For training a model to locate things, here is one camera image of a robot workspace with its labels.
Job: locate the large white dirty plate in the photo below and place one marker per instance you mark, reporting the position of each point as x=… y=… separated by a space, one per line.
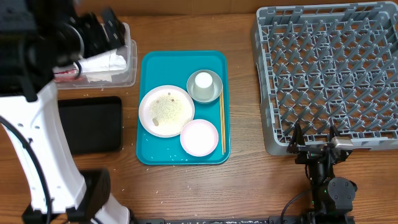
x=165 y=110

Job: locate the grey dishwasher rack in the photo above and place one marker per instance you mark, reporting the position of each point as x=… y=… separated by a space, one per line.
x=324 y=66

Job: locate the red sauce packet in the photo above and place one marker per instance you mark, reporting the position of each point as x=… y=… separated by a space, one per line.
x=66 y=76

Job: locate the teal serving tray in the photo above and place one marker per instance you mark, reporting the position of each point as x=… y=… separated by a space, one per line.
x=174 y=68

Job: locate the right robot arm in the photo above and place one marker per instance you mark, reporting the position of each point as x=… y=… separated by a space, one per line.
x=332 y=196

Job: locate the clear plastic bin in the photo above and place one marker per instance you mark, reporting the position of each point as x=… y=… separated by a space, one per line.
x=126 y=78

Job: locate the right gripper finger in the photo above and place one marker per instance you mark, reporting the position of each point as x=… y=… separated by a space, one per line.
x=334 y=136
x=297 y=140

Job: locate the white paper cup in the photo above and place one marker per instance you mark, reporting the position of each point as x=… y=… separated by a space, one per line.
x=203 y=87

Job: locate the grey metal bowl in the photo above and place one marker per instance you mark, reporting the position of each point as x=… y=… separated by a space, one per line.
x=218 y=86

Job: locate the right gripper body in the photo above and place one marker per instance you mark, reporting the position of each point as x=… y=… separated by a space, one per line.
x=309 y=154

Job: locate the black tray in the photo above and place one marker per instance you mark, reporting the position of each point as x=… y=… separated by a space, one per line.
x=92 y=125

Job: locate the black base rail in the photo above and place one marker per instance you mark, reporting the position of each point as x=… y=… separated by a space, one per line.
x=268 y=220

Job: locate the white napkin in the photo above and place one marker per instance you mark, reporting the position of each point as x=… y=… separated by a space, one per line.
x=102 y=67

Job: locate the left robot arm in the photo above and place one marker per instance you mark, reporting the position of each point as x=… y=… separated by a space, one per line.
x=36 y=37

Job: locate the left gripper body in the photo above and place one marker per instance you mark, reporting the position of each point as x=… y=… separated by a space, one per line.
x=94 y=43

